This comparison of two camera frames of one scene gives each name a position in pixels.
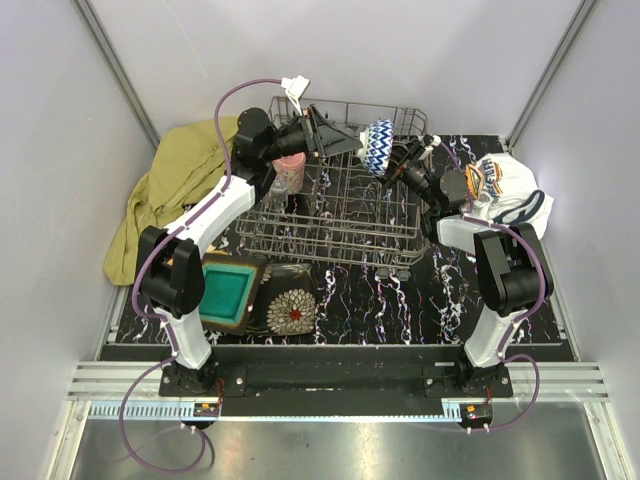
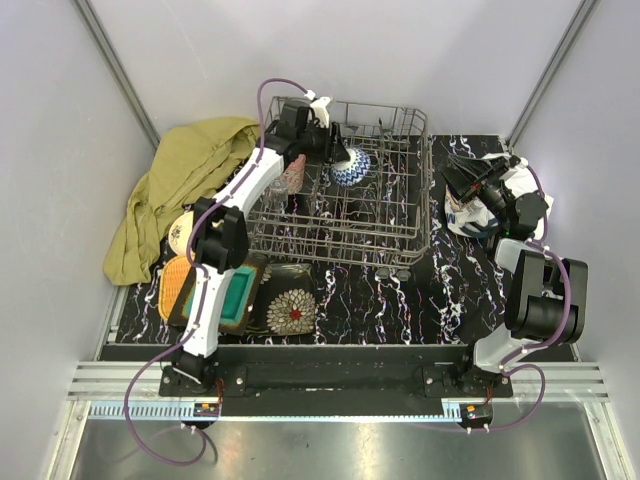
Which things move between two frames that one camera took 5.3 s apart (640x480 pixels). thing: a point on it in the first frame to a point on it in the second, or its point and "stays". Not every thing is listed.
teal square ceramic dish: x=231 y=282 stays
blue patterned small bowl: x=376 y=144 to x=353 y=171
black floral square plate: x=284 y=303 stays
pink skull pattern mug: x=291 y=168 stays
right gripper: x=410 y=155 to x=470 y=182
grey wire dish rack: x=345 y=215 stays
